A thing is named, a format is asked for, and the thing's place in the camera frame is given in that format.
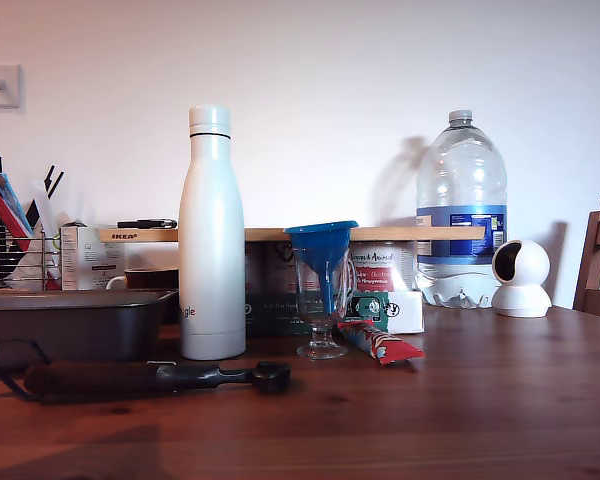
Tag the white steel water bottle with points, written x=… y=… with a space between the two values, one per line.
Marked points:
x=212 y=225

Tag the large clear plastic water bottle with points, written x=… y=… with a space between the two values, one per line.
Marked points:
x=462 y=175

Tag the brown wooden chair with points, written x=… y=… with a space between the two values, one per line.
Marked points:
x=597 y=260

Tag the light wooden board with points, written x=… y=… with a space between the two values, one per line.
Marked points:
x=410 y=233

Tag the green and white carton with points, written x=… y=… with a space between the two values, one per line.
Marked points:
x=407 y=312

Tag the tin can with red label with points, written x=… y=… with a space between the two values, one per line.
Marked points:
x=380 y=270

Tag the red patterned snack wrapper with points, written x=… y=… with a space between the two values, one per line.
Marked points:
x=385 y=348

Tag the blue plastic funnel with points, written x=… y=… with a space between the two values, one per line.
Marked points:
x=320 y=245

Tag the clear footed glass cup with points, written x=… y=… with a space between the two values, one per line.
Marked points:
x=321 y=346

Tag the dark green box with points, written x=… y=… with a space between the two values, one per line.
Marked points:
x=275 y=315

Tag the black pen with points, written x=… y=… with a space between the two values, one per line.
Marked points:
x=146 y=223

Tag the white printed carton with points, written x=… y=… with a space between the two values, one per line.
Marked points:
x=84 y=260

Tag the black baking pan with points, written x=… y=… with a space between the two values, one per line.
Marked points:
x=70 y=320

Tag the black stick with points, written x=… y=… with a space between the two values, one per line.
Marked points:
x=57 y=181
x=50 y=176

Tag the white flat strip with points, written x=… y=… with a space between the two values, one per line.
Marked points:
x=45 y=210

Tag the blue book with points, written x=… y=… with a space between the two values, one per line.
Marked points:
x=11 y=198

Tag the red book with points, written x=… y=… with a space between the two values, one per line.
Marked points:
x=2 y=215

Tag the white round security camera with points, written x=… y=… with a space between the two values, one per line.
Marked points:
x=529 y=265

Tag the white wall switch plate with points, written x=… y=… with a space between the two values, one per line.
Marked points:
x=2 y=86

